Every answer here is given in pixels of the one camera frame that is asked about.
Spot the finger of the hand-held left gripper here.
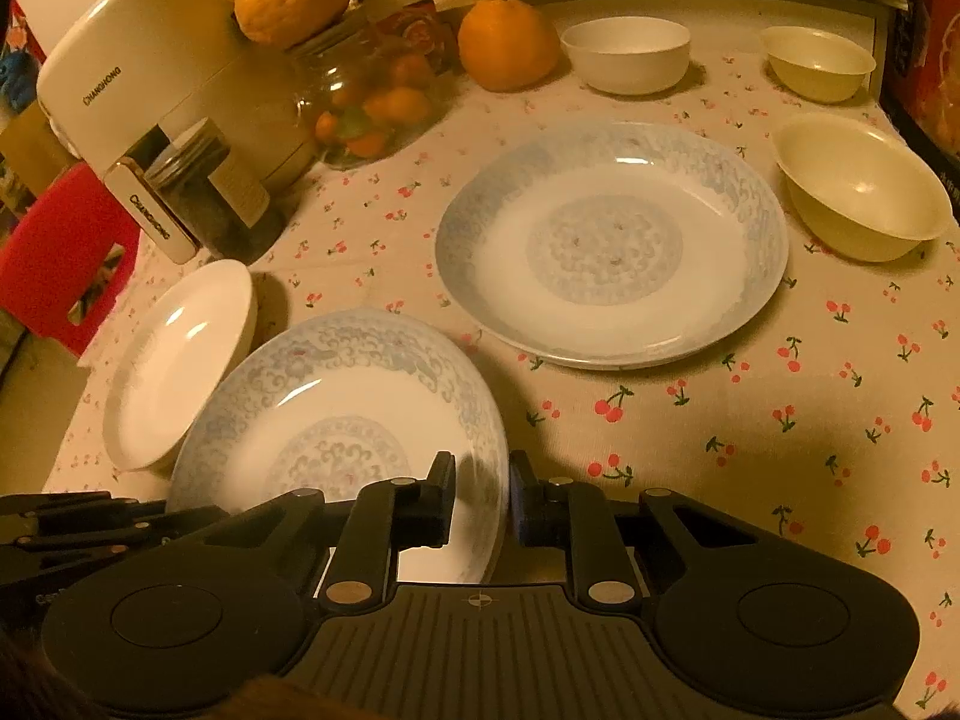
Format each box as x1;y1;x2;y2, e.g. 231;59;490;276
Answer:
0;493;170;535
0;508;230;580

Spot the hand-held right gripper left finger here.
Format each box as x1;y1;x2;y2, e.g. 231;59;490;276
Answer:
176;452;456;608

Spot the cream white air fryer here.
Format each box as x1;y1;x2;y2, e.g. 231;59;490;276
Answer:
36;0;316;267

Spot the dark jar with label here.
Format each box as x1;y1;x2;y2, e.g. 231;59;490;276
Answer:
146;120;282;260

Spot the pile of kumquats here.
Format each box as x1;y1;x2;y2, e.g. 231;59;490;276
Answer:
315;52;436;158

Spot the white bowl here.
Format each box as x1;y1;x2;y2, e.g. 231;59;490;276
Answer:
560;16;691;96

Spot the cream bowl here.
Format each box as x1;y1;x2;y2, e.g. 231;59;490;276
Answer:
772;112;953;263
760;25;877;104

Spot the red fruit gift box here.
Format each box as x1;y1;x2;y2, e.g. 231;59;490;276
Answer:
881;0;960;158

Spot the cherry print tablecloth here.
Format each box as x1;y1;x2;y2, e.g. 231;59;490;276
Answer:
41;0;960;720

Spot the clear glass jar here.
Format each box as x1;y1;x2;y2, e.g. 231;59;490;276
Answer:
289;15;451;170

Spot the red stool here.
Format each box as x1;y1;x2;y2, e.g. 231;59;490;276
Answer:
0;161;143;357

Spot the glass jar orange label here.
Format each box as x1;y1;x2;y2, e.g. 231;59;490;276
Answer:
375;4;458;76

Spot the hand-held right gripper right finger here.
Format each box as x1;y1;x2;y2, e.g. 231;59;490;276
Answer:
510;452;788;606

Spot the blue patterned plate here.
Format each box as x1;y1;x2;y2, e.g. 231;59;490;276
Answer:
169;307;511;587
435;120;790;370

